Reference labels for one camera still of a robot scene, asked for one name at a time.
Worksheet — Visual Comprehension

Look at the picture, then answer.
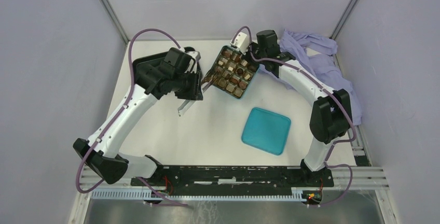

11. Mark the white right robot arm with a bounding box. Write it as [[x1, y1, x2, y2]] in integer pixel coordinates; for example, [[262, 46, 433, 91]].
[[250, 30, 353, 187]]

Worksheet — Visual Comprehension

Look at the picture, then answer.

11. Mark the black chocolate tray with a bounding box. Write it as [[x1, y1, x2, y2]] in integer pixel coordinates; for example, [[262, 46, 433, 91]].
[[132, 51, 168, 82]]

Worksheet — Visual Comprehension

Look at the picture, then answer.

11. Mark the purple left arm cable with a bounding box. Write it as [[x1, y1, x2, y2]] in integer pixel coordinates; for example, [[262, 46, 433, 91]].
[[75, 28, 190, 206]]

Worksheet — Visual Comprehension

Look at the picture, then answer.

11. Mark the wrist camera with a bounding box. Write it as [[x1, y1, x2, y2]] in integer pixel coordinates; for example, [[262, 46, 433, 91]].
[[186, 51, 201, 73], [230, 32, 250, 54]]

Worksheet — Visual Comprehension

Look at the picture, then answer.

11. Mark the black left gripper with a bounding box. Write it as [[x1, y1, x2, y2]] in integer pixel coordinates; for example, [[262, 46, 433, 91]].
[[172, 69, 203, 101]]

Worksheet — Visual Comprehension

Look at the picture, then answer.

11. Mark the teal box lid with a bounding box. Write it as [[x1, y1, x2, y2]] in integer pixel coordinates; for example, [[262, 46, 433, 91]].
[[241, 107, 291, 156]]

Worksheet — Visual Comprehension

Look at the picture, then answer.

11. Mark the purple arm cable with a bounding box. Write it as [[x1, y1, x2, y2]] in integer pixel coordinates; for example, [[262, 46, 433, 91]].
[[75, 28, 190, 206], [231, 25, 358, 207]]

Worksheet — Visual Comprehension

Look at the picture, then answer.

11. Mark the lavender crumpled cloth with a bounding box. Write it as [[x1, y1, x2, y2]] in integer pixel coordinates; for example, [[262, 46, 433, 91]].
[[279, 29, 362, 126]]

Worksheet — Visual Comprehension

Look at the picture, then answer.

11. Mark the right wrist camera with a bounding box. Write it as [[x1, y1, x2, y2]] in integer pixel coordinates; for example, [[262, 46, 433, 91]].
[[230, 32, 250, 54]]

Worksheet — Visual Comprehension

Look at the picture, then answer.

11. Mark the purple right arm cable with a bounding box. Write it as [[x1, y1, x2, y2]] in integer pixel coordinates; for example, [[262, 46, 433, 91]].
[[231, 25, 358, 207]]

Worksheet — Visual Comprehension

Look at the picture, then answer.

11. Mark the teal chocolate box with dividers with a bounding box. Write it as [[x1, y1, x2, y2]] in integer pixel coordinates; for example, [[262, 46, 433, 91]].
[[202, 46, 258, 99]]

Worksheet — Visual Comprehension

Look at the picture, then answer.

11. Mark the white cable duct rail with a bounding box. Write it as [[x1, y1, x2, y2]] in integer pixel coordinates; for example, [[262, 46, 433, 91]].
[[90, 188, 324, 202]]

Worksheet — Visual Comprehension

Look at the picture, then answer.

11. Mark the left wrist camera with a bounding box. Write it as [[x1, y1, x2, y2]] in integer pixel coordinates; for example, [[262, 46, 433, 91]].
[[186, 51, 201, 73]]

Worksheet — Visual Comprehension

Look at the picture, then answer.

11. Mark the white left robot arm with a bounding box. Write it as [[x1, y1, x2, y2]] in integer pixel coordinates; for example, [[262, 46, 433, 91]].
[[73, 47, 203, 187]]

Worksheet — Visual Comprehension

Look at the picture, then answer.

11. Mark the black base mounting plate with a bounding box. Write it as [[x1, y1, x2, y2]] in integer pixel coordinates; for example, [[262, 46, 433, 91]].
[[145, 165, 335, 187]]

